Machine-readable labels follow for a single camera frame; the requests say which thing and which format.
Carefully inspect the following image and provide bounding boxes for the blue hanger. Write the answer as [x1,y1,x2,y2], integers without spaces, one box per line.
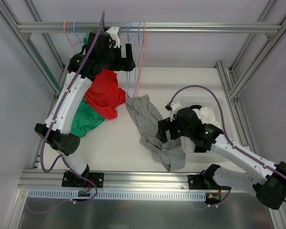
[126,21,131,98]
[73,21,85,46]
[133,21,142,97]

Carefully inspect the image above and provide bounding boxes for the black tank top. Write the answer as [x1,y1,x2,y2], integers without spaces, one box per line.
[190,105,202,113]

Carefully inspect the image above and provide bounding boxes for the grey tank top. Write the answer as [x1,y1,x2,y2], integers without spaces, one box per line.
[126,95,186,172]

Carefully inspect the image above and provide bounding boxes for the white tank top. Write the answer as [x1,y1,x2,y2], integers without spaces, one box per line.
[199,107,222,129]

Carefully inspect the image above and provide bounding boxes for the red tank top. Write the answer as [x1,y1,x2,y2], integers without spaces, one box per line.
[84,69,126,120]

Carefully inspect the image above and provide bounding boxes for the pink hanger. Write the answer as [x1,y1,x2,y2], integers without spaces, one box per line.
[134,21,148,97]
[63,21,85,58]

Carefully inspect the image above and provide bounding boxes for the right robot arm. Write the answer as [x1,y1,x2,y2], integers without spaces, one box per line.
[156,107,286,210]

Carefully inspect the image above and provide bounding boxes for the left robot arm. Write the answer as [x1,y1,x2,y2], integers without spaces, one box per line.
[34,27,135,187]

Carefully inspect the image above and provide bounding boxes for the green tank top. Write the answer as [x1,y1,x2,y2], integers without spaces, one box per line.
[68,33,106,138]

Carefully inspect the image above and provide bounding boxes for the white plastic basket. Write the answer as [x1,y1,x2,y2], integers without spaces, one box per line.
[178,94,241,158]

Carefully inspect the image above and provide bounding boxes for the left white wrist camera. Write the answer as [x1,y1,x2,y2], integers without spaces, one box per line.
[106,26,121,48]

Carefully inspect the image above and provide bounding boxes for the aluminium hanging rail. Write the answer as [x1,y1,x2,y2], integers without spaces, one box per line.
[17,21,282,34]

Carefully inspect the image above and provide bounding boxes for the white slotted cable duct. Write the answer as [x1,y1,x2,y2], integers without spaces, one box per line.
[28,189,206,202]

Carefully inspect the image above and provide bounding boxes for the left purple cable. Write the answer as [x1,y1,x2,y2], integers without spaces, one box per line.
[39,10,105,173]

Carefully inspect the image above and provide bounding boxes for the aluminium front rail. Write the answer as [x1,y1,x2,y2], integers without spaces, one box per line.
[18,169,253,191]

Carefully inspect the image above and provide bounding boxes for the aluminium frame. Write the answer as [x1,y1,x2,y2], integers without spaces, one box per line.
[0,0,286,115]

